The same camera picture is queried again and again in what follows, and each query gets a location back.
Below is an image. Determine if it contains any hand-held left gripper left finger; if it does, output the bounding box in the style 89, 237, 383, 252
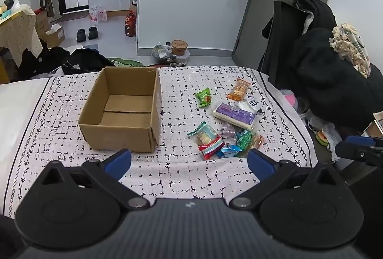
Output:
36, 149, 151, 212

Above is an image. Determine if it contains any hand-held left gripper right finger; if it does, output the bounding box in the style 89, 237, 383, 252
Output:
229, 149, 348, 212

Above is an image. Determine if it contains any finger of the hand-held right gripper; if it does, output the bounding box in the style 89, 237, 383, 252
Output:
347, 135, 377, 148
334, 141, 383, 166

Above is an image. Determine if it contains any small orange snack packet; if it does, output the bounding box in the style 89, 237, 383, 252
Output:
251, 133, 265, 150

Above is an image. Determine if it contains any brown cardboard box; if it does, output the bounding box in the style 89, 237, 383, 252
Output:
78, 67, 161, 153

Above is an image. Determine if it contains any green and blue snack packet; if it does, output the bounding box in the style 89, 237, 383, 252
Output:
236, 130, 253, 151

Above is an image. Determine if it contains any small clear snack packet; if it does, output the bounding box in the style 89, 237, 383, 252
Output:
221, 123, 240, 139

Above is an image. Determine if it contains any red snack packet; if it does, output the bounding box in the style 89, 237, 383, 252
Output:
198, 136, 225, 161

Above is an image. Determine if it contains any purple wafer packet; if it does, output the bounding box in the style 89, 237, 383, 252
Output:
212, 102, 257, 130

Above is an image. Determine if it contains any clear packet with black label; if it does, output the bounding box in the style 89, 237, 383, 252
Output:
235, 96, 261, 115

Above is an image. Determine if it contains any teal-edged cracker packet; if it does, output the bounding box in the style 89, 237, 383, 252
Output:
187, 121, 218, 146

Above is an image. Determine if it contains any orange cracker packet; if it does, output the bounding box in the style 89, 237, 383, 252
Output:
226, 79, 251, 101

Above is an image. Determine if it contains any white plastic bag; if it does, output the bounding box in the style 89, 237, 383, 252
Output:
321, 122, 343, 161

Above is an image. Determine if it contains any burger toy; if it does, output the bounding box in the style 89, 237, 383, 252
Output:
315, 130, 330, 146

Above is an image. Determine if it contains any black fleece garment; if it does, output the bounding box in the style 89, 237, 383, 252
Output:
293, 28, 383, 131

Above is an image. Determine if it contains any pink soft item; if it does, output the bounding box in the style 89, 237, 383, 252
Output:
283, 91, 299, 109

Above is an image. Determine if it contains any cream knitted scarf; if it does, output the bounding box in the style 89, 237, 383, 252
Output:
329, 22, 373, 79

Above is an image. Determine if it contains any green rug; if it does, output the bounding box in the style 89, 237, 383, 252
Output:
106, 57, 145, 68

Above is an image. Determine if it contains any black bag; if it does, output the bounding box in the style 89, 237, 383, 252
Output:
61, 48, 116, 76

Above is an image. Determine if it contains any white bed sheet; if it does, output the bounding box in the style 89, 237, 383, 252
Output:
0, 78, 51, 191

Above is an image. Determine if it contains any clear plastic trash bag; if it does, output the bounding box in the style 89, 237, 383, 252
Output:
151, 44, 175, 66

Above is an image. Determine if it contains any black coat with buttons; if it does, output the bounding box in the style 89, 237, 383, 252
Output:
18, 46, 71, 80

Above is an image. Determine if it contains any brown paper tub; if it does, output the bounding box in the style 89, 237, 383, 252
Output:
171, 39, 189, 56

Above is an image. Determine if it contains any black coat with fleece lining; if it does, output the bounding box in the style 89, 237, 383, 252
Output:
262, 0, 339, 39

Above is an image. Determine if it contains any dark red oil bottle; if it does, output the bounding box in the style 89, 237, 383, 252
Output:
125, 10, 137, 37

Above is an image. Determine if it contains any cardboard box with white paper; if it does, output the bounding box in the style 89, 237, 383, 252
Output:
43, 23, 66, 49

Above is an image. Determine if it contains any pink wrapped bottle pack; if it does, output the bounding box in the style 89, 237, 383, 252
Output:
89, 5, 107, 23

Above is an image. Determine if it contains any grey door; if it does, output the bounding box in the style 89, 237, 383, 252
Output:
232, 0, 342, 68

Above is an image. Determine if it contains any tall cardboard box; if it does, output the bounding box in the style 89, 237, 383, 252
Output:
34, 11, 50, 36

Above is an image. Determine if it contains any cream dotted tablecloth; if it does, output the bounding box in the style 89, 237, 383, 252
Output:
0, 3, 44, 68

